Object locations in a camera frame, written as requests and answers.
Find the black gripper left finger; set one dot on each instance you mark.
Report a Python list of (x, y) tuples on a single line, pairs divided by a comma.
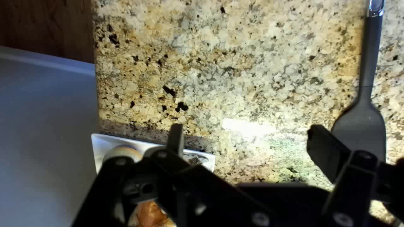
[(190, 184)]

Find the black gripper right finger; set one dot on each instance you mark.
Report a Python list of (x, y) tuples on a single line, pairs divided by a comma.
[(354, 180)]

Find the large brown onion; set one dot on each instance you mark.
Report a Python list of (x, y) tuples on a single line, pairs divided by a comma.
[(149, 215)]

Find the white rectangular tray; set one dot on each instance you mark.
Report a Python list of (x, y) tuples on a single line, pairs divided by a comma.
[(101, 145)]

